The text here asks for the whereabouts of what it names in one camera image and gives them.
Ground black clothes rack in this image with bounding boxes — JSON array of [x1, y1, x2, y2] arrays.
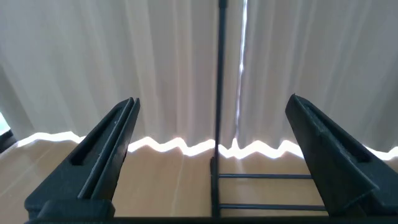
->
[[210, 0, 327, 218]]

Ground window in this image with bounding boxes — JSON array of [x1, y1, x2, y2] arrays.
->
[[0, 111, 18, 154]]

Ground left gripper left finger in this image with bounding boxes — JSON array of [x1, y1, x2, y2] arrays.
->
[[24, 97, 141, 220]]

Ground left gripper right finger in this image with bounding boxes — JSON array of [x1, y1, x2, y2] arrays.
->
[[285, 94, 398, 218]]

